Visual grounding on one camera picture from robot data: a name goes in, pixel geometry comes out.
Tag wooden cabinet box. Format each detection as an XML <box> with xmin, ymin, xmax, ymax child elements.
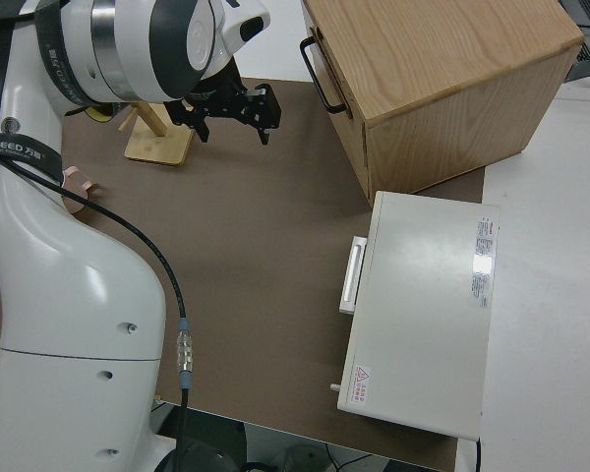
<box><xmin>298</xmin><ymin>0</ymin><xmax>585</xmax><ymax>199</ymax></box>

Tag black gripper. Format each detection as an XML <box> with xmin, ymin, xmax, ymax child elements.
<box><xmin>169</xmin><ymin>61</ymin><xmax>280</xmax><ymax>147</ymax></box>

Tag grey robot mounting pedestal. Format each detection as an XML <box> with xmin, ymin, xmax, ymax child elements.
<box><xmin>151</xmin><ymin>407</ymin><xmax>335</xmax><ymax>472</ymax></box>

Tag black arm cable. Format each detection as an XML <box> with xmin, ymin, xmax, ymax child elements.
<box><xmin>0</xmin><ymin>0</ymin><xmax>196</xmax><ymax>472</ymax></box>

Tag brown table mat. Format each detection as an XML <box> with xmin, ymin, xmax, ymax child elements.
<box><xmin>0</xmin><ymin>61</ymin><xmax>488</xmax><ymax>466</ymax></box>

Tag dark teal mug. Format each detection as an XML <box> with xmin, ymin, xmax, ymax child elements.
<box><xmin>84</xmin><ymin>101</ymin><xmax>118</xmax><ymax>123</ymax></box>

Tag pink mug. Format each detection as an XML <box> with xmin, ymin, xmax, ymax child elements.
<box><xmin>60</xmin><ymin>165</ymin><xmax>101</xmax><ymax>213</ymax></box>

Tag black cabinet handle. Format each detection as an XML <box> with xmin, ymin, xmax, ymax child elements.
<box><xmin>299</xmin><ymin>35</ymin><xmax>349</xmax><ymax>115</ymax></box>

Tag wooden mug tree stand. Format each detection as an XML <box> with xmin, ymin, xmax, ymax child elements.
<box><xmin>117</xmin><ymin>101</ymin><xmax>195</xmax><ymax>167</ymax></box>

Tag white toaster oven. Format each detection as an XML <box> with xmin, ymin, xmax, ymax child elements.
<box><xmin>329</xmin><ymin>190</ymin><xmax>502</xmax><ymax>441</ymax></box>

